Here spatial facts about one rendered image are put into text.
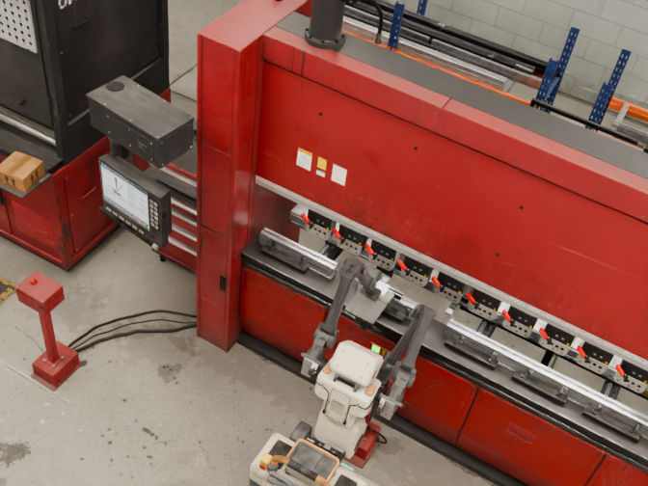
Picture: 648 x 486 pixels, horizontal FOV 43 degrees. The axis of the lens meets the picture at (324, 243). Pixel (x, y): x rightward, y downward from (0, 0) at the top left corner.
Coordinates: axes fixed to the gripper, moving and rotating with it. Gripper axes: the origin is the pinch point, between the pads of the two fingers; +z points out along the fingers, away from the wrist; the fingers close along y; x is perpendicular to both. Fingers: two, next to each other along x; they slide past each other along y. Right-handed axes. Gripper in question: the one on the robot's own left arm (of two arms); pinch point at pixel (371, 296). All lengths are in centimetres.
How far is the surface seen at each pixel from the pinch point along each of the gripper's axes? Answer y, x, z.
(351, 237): 21.3, -19.2, -20.7
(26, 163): 216, 28, -26
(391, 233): -0.7, -26.6, -34.4
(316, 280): 36.5, 2.7, 13.8
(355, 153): 27, -45, -70
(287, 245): 61, -7, 8
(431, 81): 2, -79, -104
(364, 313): -1.9, 12.0, -4.8
